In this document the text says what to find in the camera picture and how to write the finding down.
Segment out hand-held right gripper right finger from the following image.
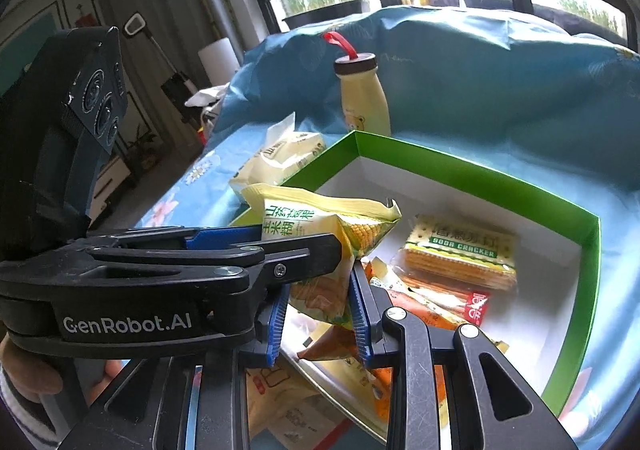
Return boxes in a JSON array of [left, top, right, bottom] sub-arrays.
[[349, 262, 576, 450]]

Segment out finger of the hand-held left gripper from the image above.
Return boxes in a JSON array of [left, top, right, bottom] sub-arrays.
[[87, 232, 343, 301], [87, 224, 266, 247]]

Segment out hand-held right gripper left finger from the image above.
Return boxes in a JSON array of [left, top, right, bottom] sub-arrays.
[[57, 285, 292, 450]]

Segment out brown orange snack packet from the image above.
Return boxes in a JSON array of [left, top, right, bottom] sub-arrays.
[[296, 324, 362, 364]]

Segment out yellow corn snack packet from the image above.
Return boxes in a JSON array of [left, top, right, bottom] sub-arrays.
[[241, 182, 403, 331]]

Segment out bright orange snack packet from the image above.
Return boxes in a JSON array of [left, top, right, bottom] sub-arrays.
[[371, 364, 449, 431]]

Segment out green label cracker packet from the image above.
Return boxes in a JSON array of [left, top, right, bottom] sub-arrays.
[[392, 214, 519, 293]]

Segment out orange snack packet red ends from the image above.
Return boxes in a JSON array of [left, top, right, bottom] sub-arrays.
[[370, 275, 493, 331]]

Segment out green cardboard box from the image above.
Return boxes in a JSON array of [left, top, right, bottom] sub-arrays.
[[227, 130, 601, 431]]

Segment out person's left forearm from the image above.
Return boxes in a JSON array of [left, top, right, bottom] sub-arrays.
[[0, 370, 57, 450]]

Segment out person's left hand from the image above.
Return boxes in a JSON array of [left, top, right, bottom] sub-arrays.
[[0, 330, 125, 407]]

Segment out white low cabinet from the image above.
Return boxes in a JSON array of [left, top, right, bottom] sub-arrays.
[[90, 155, 133, 213]]

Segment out pale orange print packet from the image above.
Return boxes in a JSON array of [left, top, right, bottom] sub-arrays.
[[245, 359, 352, 450]]

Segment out pale yellow bread packet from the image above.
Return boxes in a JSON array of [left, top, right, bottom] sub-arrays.
[[229, 114, 327, 203]]

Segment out potted houseplant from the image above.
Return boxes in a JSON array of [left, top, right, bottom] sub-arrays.
[[124, 124, 162, 168]]

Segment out white plastic bag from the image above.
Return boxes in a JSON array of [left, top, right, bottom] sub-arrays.
[[184, 84, 232, 111]]

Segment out yellow drink bottle brown cap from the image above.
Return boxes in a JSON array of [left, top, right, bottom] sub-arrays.
[[322, 31, 393, 138]]

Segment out upright floor cleaner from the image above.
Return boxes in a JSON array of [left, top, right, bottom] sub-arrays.
[[122, 14, 202, 123]]

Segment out grey curtain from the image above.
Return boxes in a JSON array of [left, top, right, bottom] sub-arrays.
[[95, 0, 243, 131]]

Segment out blue floral bed sheet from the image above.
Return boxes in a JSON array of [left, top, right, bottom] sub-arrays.
[[135, 4, 640, 450]]

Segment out black planter with grass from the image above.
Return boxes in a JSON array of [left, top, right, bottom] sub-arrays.
[[281, 0, 372, 29]]

